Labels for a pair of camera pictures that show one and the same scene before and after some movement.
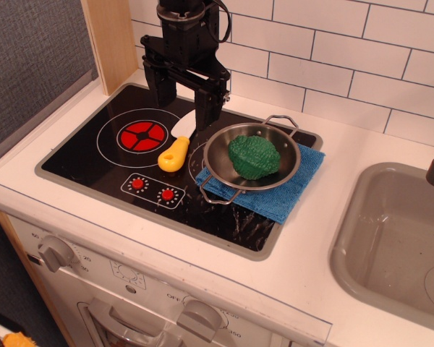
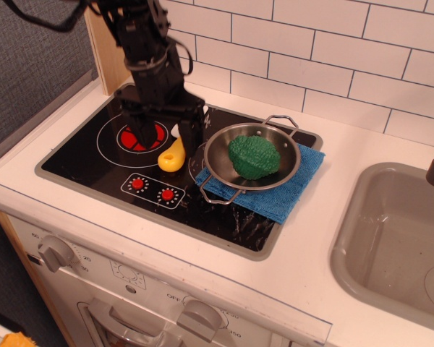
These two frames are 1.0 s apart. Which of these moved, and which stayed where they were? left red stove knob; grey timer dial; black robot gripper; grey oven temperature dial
Moved: black robot gripper
Stayed: left red stove knob; grey timer dial; grey oven temperature dial
